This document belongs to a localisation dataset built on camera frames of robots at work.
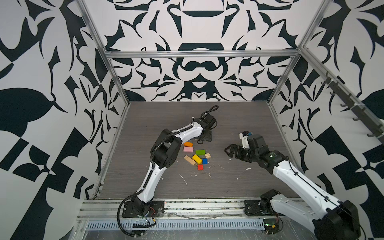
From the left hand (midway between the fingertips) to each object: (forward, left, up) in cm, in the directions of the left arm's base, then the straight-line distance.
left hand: (203, 133), depth 99 cm
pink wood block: (-10, +10, -2) cm, 14 cm away
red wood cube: (-21, +3, -2) cm, 21 cm away
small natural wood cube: (-14, -2, -2) cm, 15 cm away
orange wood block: (-7, +10, -1) cm, 12 cm away
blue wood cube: (-18, 0, -2) cm, 18 cm away
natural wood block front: (-16, +9, -3) cm, 19 cm away
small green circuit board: (-50, -28, -4) cm, 57 cm away
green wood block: (-12, +3, -2) cm, 13 cm away
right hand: (-17, -13, +10) cm, 24 cm away
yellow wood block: (-17, +4, -2) cm, 18 cm away
